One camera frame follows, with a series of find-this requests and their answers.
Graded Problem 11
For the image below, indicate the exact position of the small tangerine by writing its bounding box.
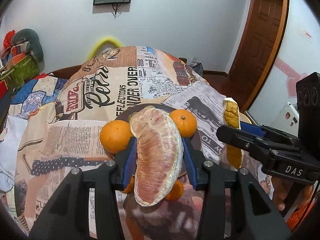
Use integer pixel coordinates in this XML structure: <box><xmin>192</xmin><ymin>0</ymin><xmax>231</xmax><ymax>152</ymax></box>
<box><xmin>165</xmin><ymin>180</ymin><xmax>184</xmax><ymax>202</ymax></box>
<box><xmin>122</xmin><ymin>176</ymin><xmax>135</xmax><ymax>194</ymax></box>

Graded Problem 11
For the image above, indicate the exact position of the peeled pomelo segment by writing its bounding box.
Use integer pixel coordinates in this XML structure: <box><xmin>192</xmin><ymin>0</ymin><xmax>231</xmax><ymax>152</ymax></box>
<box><xmin>129</xmin><ymin>106</ymin><xmax>184</xmax><ymax>207</ymax></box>

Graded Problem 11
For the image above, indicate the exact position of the right hand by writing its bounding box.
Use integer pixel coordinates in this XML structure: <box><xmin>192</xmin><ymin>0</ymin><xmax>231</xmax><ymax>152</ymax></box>
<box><xmin>271</xmin><ymin>177</ymin><xmax>293</xmax><ymax>211</ymax></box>

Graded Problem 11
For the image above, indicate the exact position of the dark purple plate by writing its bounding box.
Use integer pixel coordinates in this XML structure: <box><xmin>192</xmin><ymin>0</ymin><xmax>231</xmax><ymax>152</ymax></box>
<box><xmin>114</xmin><ymin>103</ymin><xmax>203</xmax><ymax>178</ymax></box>

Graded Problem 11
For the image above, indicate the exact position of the large orange left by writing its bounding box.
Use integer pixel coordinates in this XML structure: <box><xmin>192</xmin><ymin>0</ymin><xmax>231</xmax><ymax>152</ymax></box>
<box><xmin>99</xmin><ymin>120</ymin><xmax>133</xmax><ymax>154</ymax></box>

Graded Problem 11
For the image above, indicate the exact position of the large orange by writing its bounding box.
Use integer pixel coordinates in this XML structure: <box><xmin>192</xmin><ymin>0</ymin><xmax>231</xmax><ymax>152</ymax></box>
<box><xmin>99</xmin><ymin>120</ymin><xmax>133</xmax><ymax>154</ymax></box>
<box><xmin>169</xmin><ymin>109</ymin><xmax>197</xmax><ymax>138</ymax></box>

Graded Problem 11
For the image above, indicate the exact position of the large orange right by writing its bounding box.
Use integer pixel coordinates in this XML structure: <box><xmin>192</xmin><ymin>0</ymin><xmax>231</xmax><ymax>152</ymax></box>
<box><xmin>169</xmin><ymin>109</ymin><xmax>197</xmax><ymax>138</ymax></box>

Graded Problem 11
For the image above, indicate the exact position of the newspaper print bed cover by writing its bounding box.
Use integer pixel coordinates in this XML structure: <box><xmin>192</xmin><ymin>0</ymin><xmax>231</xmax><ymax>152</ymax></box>
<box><xmin>13</xmin><ymin>45</ymin><xmax>275</xmax><ymax>240</ymax></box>

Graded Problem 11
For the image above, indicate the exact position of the white wardrobe sliding door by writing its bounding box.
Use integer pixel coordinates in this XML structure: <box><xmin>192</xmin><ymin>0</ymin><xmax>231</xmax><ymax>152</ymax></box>
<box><xmin>248</xmin><ymin>0</ymin><xmax>319</xmax><ymax>126</ymax></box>

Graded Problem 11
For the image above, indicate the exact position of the brown wooden door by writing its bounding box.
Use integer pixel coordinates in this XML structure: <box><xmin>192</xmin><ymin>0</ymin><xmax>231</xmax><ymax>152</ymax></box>
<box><xmin>229</xmin><ymin>0</ymin><xmax>288</xmax><ymax>112</ymax></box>

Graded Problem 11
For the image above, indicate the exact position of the blue patchwork quilt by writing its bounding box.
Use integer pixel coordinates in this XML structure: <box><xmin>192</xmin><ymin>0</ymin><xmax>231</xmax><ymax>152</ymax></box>
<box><xmin>8</xmin><ymin>75</ymin><xmax>67</xmax><ymax>119</ymax></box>

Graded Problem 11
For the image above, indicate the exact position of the yellow foam tube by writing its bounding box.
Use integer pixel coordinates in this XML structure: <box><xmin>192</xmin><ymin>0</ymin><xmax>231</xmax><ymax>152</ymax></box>
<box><xmin>86</xmin><ymin>36</ymin><xmax>123</xmax><ymax>60</ymax></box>

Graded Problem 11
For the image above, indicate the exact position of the green storage basket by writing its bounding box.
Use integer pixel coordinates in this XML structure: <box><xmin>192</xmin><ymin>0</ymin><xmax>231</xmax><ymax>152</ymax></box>
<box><xmin>1</xmin><ymin>55</ymin><xmax>39</xmax><ymax>94</ymax></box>

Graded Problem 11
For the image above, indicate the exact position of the grey neck pillow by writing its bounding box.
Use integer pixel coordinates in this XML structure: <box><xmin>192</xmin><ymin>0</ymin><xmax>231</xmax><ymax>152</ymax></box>
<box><xmin>10</xmin><ymin>29</ymin><xmax>45</xmax><ymax>73</ymax></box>

